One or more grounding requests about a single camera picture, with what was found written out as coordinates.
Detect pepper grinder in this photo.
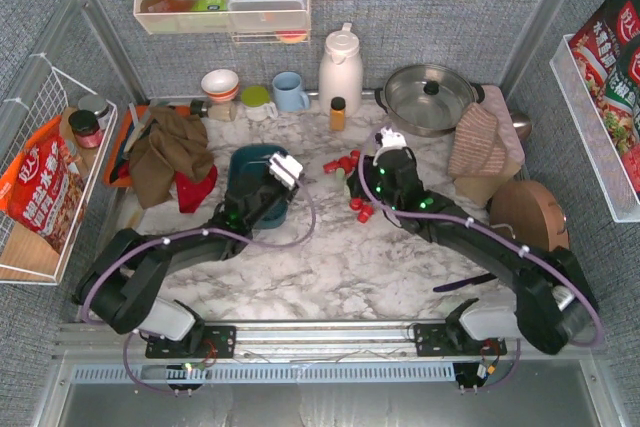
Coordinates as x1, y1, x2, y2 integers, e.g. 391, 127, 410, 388
189, 99, 237, 122

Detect silver lid jar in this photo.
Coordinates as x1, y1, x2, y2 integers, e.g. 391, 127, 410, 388
77, 94, 110, 119

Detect white thermos jug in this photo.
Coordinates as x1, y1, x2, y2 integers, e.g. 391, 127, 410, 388
318, 23, 364, 117

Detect pink egg tray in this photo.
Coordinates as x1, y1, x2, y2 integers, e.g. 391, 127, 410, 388
480, 85, 525, 165

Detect red cloth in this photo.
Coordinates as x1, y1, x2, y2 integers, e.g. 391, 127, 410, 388
174, 165, 218, 214

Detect blue mug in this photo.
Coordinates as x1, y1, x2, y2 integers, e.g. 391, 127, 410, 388
272, 72, 310, 113

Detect brown cloth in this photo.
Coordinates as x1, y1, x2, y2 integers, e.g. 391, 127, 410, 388
129, 106, 214, 209

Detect orange tray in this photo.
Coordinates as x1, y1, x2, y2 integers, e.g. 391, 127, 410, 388
102, 104, 190, 188

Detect teal storage basket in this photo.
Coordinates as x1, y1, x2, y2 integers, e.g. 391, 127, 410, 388
227, 143, 289, 230

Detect orange spice bottle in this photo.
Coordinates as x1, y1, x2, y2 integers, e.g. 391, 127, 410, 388
329, 97, 346, 131

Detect round wooden board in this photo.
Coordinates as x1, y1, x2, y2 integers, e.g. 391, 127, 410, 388
489, 180, 570, 252

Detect white mesh wall basket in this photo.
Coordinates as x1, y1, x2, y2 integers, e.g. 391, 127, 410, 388
549, 34, 639, 223

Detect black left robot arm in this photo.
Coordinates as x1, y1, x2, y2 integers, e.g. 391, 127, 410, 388
75, 171, 301, 341

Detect brown cardboard sheet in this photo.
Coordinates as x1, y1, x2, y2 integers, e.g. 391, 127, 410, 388
454, 159, 521, 207

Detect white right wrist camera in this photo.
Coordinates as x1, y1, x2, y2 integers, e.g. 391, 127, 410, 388
373, 127, 407, 164

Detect red seasoning packet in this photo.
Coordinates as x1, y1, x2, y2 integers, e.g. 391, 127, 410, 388
569, 0, 639, 192

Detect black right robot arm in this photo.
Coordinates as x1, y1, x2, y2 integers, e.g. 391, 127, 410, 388
354, 147, 605, 355

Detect purple handled knife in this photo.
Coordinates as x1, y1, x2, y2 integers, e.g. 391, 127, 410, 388
433, 273, 495, 293

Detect red snack bag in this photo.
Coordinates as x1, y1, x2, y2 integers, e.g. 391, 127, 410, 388
1, 116, 84, 254

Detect green lid cup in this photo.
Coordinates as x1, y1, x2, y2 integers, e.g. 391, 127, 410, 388
241, 85, 278, 122

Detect pink striped towel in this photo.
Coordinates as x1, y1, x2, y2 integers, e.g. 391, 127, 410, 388
448, 103, 507, 178

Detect red lid jar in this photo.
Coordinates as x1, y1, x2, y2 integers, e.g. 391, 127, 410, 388
68, 110, 103, 149

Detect white wire basket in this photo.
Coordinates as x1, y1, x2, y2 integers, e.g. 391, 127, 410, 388
1, 53, 119, 285

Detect green capsule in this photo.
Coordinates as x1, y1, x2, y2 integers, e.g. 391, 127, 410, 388
334, 168, 346, 182

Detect white orange bowl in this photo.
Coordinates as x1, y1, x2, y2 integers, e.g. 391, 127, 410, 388
200, 69, 239, 103

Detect steel pot with lid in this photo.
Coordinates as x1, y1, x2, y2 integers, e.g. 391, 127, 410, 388
374, 64, 485, 138

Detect clear plastic containers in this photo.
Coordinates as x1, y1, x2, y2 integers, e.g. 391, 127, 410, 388
226, 0, 307, 32

